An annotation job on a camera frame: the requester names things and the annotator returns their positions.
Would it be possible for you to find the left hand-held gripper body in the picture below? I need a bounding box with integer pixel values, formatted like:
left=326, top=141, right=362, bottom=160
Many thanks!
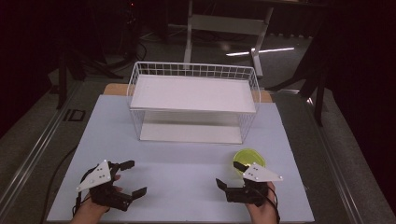
left=75, top=159, right=134, bottom=213

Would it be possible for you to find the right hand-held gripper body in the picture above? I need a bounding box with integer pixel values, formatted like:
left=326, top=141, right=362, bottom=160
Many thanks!
left=224, top=161, right=284, bottom=208

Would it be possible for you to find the green plastic bowl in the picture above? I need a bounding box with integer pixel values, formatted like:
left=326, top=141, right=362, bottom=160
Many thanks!
left=232, top=147, right=267, bottom=177

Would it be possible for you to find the white wire shelf rack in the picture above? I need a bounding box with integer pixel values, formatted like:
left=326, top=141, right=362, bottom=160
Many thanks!
left=126, top=61, right=262, bottom=146

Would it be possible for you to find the person's left hand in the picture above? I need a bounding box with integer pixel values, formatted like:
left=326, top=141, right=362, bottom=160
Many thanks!
left=69, top=174, right=124, bottom=224

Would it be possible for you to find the person's right hand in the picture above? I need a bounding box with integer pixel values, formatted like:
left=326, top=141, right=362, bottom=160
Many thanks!
left=245, top=181, right=280, bottom=224

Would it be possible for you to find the black stand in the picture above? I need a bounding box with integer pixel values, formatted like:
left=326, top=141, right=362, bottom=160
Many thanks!
left=266, top=27, right=332, bottom=127
left=55, top=43, right=123, bottom=110

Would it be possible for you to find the white metal stand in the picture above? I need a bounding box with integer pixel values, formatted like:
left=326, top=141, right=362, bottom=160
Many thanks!
left=182, top=0, right=295, bottom=79

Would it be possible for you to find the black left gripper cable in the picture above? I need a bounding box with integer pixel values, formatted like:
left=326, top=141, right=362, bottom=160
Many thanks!
left=71, top=167, right=98, bottom=217

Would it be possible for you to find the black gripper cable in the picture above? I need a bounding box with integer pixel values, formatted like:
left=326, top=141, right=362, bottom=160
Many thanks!
left=254, top=183, right=281, bottom=224
left=71, top=167, right=98, bottom=217

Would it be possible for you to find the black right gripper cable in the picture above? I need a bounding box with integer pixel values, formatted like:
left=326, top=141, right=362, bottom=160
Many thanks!
left=254, top=183, right=281, bottom=224

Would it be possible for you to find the black floor cable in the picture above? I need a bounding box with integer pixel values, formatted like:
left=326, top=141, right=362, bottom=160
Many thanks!
left=38, top=144, right=79, bottom=224

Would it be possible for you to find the black floor socket frame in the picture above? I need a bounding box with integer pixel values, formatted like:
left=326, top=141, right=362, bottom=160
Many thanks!
left=63, top=108, right=87, bottom=122

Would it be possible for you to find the aluminium rail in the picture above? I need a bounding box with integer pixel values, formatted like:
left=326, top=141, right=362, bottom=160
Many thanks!
left=305, top=96, right=366, bottom=224
left=0, top=79, right=82, bottom=216

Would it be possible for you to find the black cable loop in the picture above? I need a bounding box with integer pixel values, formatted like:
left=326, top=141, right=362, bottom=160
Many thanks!
left=102, top=39, right=149, bottom=73

